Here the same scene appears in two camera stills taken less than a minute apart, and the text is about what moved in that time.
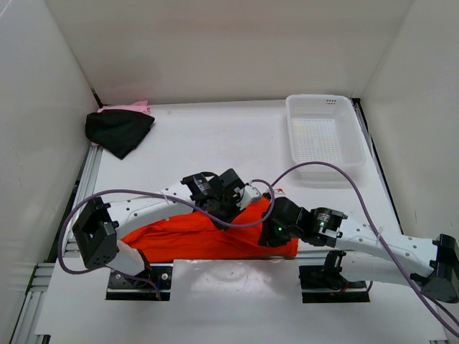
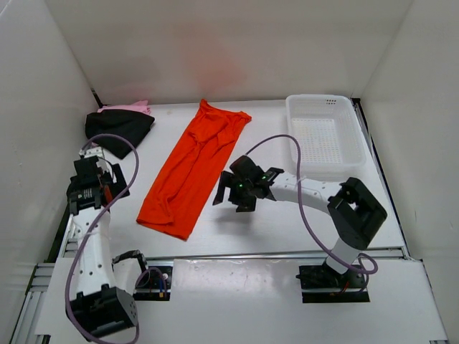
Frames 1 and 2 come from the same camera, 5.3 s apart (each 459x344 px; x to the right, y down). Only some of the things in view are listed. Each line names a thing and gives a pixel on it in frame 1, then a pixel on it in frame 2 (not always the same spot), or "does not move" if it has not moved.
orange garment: (186, 236) to (187, 183)
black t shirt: (117, 131) does not move
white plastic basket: (325, 128) does not move
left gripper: (222, 213) to (117, 178)
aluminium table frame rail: (29, 324) does not move
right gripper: (271, 233) to (233, 186)
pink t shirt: (141, 107) does not move
